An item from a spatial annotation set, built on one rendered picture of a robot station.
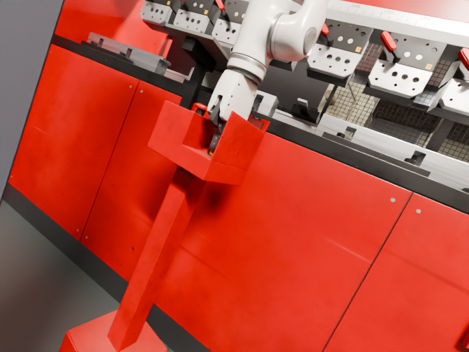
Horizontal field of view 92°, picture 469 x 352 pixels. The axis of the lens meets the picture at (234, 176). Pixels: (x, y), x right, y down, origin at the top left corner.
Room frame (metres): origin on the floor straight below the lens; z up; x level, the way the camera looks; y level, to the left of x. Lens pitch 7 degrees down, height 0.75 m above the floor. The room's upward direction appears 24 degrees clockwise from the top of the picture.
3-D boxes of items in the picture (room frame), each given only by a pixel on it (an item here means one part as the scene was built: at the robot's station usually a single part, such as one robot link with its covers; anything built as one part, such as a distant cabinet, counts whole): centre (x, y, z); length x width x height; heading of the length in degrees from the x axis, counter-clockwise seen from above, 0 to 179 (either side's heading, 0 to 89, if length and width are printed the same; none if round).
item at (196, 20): (1.03, 0.42, 1.18); 0.15 x 0.09 x 0.17; 71
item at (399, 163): (0.71, -0.35, 0.89); 0.30 x 0.05 x 0.03; 71
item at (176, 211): (0.57, 0.10, 0.39); 0.06 x 0.06 x 0.54; 60
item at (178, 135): (0.57, 0.10, 0.75); 0.20 x 0.16 x 0.18; 60
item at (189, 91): (0.78, 0.27, 0.88); 0.14 x 0.04 x 0.22; 161
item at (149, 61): (1.14, 0.73, 0.92); 0.50 x 0.06 x 0.10; 71
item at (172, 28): (0.82, 0.25, 1.00); 0.26 x 0.18 x 0.01; 161
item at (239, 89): (0.52, 0.07, 0.85); 0.10 x 0.07 x 0.11; 150
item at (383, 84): (0.77, -0.34, 1.18); 0.15 x 0.09 x 0.17; 71
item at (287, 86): (1.52, 0.26, 1.12); 1.13 x 0.02 x 0.44; 71
